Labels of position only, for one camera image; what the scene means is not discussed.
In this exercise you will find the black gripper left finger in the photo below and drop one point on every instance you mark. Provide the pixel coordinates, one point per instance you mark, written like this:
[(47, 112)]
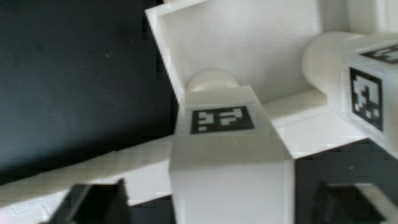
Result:
[(95, 205)]

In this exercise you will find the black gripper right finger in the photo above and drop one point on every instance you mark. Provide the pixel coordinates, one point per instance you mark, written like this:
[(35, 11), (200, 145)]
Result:
[(353, 204)]

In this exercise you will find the white short tagged block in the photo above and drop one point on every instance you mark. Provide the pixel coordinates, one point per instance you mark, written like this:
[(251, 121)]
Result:
[(232, 165)]

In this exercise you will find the white tagged chair leg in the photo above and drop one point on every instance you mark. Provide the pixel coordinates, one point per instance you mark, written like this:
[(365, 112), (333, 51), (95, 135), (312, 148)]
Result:
[(351, 69)]

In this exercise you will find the white chair seat part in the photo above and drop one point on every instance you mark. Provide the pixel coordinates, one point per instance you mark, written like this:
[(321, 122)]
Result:
[(246, 35)]

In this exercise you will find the white fence frame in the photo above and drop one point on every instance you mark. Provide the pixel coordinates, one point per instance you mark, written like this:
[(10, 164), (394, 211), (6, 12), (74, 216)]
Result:
[(310, 126)]

